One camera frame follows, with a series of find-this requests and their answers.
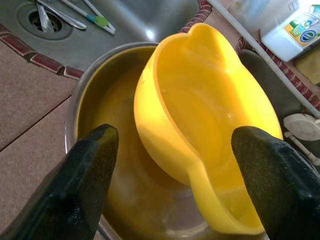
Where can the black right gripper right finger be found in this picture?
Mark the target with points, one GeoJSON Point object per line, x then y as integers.
{"type": "Point", "coordinates": [285, 200]}

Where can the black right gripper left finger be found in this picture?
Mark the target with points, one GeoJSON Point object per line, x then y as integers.
{"type": "Point", "coordinates": [65, 200]}

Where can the steel bowl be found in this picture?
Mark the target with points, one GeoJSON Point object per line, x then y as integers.
{"type": "Point", "coordinates": [112, 95]}

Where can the yellow plastic bowl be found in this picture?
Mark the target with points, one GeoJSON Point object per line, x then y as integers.
{"type": "Point", "coordinates": [200, 100]}

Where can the steel spoon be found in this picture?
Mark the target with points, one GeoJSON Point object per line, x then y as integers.
{"type": "Point", "coordinates": [46, 20]}
{"type": "Point", "coordinates": [72, 22]}

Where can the white teal green plastic stick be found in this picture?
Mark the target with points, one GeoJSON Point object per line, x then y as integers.
{"type": "Point", "coordinates": [90, 18]}

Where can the white sink plug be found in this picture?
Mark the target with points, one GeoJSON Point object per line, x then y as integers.
{"type": "Point", "coordinates": [300, 125]}

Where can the steel sink basin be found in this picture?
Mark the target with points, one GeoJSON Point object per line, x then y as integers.
{"type": "Point", "coordinates": [270, 82]}
{"type": "Point", "coordinates": [125, 30]}

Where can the mustard yellow holder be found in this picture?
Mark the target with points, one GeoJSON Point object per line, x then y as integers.
{"type": "Point", "coordinates": [310, 65]}

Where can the white detergent bottle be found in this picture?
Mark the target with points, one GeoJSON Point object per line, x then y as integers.
{"type": "Point", "coordinates": [280, 42]}

